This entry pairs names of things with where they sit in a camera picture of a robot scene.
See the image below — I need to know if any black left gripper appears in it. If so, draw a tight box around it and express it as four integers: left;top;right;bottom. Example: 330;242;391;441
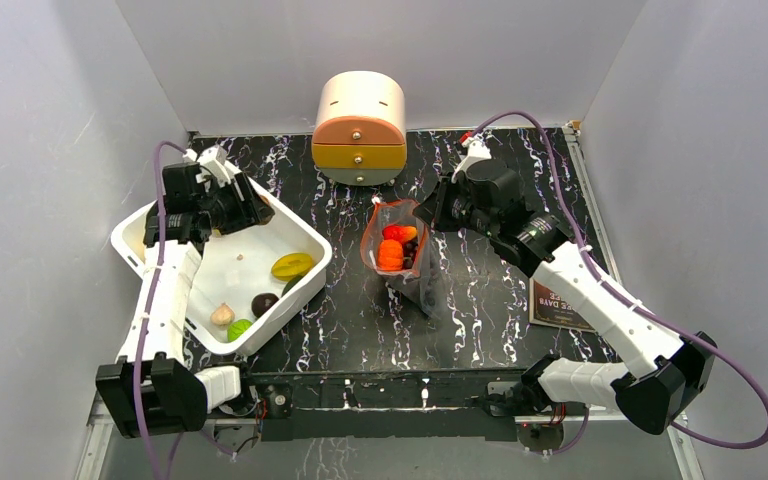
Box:
198;174;273;236

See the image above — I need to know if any orange tangerine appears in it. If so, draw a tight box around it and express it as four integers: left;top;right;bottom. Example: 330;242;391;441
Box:
376;239;404;271

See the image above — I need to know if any white garlic bulb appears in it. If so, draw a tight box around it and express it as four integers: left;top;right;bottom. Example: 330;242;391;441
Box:
210;303;236;327

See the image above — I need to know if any black metal base frame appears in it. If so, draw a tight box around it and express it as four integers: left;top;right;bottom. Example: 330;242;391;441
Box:
208;368;583;450

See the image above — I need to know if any green avocado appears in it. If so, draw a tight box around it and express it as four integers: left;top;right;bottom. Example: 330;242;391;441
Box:
281;275;304;296

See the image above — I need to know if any brown book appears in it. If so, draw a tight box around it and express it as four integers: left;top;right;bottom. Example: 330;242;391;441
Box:
529;279;596;333

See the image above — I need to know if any bright green lime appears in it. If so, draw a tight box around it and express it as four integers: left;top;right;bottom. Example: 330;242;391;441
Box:
226;319;253;343

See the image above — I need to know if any red grape bunch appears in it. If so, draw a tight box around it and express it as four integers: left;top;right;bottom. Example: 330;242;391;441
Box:
402;238;418;270

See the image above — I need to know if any dark purple fig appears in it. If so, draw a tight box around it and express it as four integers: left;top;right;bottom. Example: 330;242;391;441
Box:
250;292;280;319

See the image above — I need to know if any pastel mini drawer cabinet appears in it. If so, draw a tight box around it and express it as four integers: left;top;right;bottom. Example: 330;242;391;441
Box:
311;70;407;186

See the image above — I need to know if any white plastic bin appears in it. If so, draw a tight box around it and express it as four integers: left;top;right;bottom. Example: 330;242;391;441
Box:
111;179;332;356

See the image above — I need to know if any yellow star fruit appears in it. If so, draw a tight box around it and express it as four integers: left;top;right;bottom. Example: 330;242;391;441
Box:
270;252;315;282

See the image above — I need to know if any clear zip top bag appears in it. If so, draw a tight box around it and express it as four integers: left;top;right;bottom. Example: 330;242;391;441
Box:
360;199;446;317

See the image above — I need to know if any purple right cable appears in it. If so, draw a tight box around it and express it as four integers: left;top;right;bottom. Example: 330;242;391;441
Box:
470;110;768;458

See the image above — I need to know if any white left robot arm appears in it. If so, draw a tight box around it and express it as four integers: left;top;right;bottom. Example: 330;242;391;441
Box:
95;147;274;438

